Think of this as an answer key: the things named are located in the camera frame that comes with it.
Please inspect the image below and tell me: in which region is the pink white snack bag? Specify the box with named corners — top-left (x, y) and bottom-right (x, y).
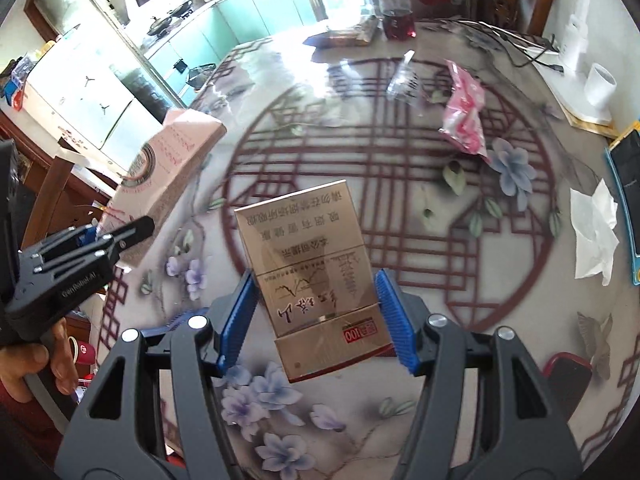
top-left (96, 107), bottom-right (229, 269)

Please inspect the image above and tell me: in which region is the pink cigarette box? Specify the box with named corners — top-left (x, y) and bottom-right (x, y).
top-left (235, 180), bottom-right (392, 382)

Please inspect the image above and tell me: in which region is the person's left hand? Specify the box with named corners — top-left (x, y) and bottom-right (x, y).
top-left (1, 318), bottom-right (78, 403)

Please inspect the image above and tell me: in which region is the red-cased smartphone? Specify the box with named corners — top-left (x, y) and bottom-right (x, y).
top-left (542, 352), bottom-right (593, 422)

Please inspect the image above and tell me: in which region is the white two-door refrigerator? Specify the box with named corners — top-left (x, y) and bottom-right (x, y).
top-left (23, 26), bottom-right (170, 169)

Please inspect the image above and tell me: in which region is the floral patterned tablecloth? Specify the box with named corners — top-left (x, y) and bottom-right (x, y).
top-left (96, 22), bottom-right (639, 464)

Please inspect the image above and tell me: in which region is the black wok on stove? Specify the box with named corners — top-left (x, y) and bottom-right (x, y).
top-left (148, 15), bottom-right (174, 36)

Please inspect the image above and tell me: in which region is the white crumpled tissue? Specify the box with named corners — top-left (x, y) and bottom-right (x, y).
top-left (570, 179), bottom-right (620, 286)

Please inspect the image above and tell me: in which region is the pink plastic wrapper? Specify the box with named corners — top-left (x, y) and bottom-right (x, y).
top-left (439, 60), bottom-right (488, 159)

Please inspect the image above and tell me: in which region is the blue yellow kids tablet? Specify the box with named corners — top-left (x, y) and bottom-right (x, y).
top-left (604, 120), bottom-right (639, 286)

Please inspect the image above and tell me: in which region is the dark packaged snack bag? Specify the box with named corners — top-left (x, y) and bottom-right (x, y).
top-left (303, 15), bottom-right (380, 49)

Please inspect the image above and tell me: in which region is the clear plastic wrapper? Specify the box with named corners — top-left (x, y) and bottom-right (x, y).
top-left (386, 50), bottom-right (422, 105)

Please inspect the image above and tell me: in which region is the white cup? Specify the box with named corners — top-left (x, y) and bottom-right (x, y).
top-left (584, 63), bottom-right (617, 110)

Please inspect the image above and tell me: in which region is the white desk lamp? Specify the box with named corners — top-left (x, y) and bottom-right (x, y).
top-left (536, 9), bottom-right (613, 127)

